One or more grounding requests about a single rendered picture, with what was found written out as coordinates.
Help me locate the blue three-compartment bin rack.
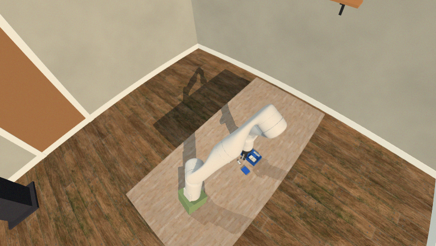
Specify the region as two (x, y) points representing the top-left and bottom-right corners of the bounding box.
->
(246, 149), (262, 166)

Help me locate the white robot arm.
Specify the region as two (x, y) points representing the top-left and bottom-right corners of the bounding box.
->
(184, 104), (287, 202)

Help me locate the blue rectangular block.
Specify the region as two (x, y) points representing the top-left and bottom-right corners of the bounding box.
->
(241, 166), (250, 175)

